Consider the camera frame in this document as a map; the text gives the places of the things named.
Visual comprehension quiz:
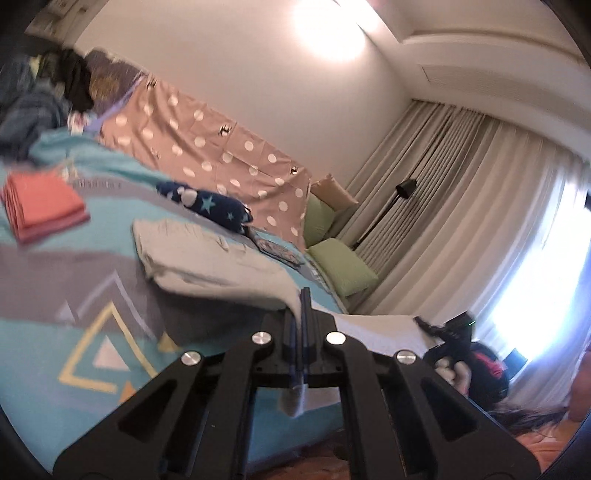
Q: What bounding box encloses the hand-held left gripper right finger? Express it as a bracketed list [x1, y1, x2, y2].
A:
[302, 288, 541, 480]

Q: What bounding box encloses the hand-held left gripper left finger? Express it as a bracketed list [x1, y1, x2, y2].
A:
[52, 288, 305, 480]

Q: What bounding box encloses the light grey sweatshirt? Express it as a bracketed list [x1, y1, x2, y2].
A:
[132, 218, 308, 418]

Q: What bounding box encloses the black clothes pile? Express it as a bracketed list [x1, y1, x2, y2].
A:
[58, 48, 95, 112]

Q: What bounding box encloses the person's right hand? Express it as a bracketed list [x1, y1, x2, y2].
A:
[434, 357, 472, 393]

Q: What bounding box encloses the green pillow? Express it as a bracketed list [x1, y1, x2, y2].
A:
[307, 239, 379, 296]
[302, 193, 340, 247]

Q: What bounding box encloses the folded floral cloth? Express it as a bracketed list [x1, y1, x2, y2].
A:
[252, 235, 305, 266]

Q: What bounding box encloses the pale pleated curtain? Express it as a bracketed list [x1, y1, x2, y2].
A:
[344, 99, 591, 407]

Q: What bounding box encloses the black floor lamp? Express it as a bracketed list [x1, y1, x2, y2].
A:
[353, 178, 419, 250]

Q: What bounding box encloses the beige pillow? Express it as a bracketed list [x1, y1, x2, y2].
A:
[310, 174, 358, 210]

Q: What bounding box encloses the navy star print blanket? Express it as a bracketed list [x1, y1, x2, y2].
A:
[156, 181, 254, 234]

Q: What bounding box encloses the pink polka dot sheet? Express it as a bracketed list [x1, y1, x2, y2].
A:
[99, 74, 311, 247]

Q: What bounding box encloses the folded coral pink cloth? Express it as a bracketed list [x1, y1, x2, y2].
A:
[0, 172, 90, 245]

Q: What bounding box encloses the purple gold print headboard cloth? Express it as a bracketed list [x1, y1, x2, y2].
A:
[85, 48, 144, 116]

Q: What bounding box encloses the teal blue blanket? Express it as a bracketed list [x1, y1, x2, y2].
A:
[0, 55, 70, 160]

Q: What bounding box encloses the grey green camouflage garment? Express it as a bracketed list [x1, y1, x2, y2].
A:
[37, 53, 63, 86]

